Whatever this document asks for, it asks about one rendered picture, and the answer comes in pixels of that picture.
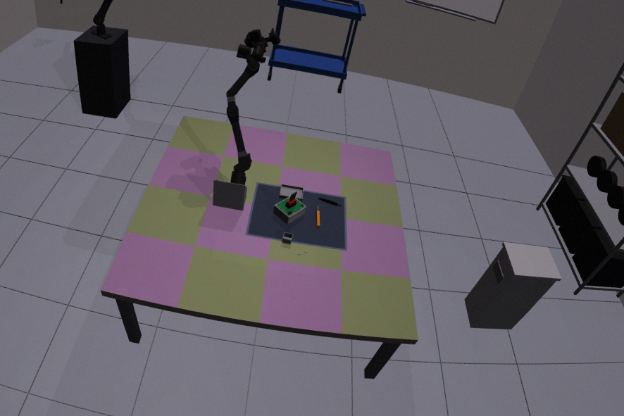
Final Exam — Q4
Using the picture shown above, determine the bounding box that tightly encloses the red power plug with black cables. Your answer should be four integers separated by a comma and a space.
287, 191, 297, 206

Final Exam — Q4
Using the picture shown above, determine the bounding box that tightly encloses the green circuit board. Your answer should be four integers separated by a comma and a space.
276, 197, 305, 216

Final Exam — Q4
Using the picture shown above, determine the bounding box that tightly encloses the dark blue work mat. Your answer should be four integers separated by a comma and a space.
246, 182, 347, 251

